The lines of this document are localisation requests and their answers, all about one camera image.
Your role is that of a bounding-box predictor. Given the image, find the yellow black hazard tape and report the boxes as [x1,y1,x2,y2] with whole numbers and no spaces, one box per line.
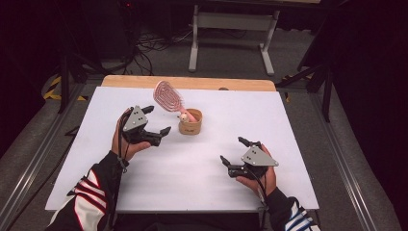
[42,75,89,102]

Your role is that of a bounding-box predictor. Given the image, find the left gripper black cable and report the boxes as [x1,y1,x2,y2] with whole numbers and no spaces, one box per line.
[115,109,131,175]

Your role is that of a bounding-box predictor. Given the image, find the white board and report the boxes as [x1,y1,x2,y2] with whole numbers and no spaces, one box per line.
[44,86,320,215]

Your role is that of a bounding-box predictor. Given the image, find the pink hairbrush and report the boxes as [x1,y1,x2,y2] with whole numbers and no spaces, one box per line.
[153,80,198,123]

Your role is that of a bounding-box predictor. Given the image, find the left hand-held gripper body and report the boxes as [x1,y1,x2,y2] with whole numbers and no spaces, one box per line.
[121,105,163,148]

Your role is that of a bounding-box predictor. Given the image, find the grey metal stand frame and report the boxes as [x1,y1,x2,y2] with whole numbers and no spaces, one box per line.
[188,4,281,77]

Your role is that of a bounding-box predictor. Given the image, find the wooden table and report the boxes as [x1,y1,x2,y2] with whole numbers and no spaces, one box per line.
[101,74,277,92]

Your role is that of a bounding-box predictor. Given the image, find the person's right hand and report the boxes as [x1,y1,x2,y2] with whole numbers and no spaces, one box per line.
[235,143,277,198]

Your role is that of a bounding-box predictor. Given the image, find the person's left hand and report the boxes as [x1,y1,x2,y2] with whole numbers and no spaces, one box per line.
[111,107,152,162]

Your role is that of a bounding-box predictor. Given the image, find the tan cup with small figure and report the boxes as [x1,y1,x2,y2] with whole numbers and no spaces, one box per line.
[177,108,204,136]

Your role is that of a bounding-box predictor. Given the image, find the black metal stand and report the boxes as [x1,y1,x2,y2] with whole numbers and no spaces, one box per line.
[57,52,109,115]
[275,59,335,123]

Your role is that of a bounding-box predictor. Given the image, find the tangle of black floor cables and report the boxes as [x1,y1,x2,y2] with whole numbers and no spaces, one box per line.
[126,27,195,76]

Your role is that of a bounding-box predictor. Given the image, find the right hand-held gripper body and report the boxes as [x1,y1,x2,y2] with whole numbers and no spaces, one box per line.
[226,144,280,181]

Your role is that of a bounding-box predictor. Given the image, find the aluminium floor rail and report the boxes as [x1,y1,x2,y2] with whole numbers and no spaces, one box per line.
[0,84,87,227]
[308,92,382,231]

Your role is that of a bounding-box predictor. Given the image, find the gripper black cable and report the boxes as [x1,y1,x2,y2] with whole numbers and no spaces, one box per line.
[245,166,269,230]
[115,109,131,175]

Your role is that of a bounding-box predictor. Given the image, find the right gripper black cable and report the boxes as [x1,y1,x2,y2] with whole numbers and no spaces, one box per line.
[245,166,269,230]

